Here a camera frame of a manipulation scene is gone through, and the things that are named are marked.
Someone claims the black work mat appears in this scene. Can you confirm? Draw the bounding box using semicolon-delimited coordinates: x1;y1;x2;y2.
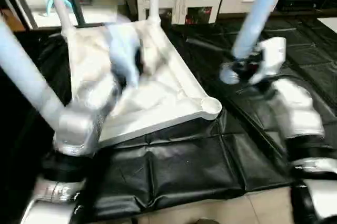
0;16;337;220

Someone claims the white plastic table top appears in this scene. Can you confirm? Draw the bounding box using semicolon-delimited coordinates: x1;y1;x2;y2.
66;19;223;149

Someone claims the teal and white mop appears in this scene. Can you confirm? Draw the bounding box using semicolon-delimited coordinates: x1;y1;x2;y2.
44;0;72;17

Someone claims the white flat board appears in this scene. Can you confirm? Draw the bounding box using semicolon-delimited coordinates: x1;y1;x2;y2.
318;16;337;33

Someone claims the white drawer unit with handle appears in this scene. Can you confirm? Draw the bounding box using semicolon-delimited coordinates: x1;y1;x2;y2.
218;0;285;15

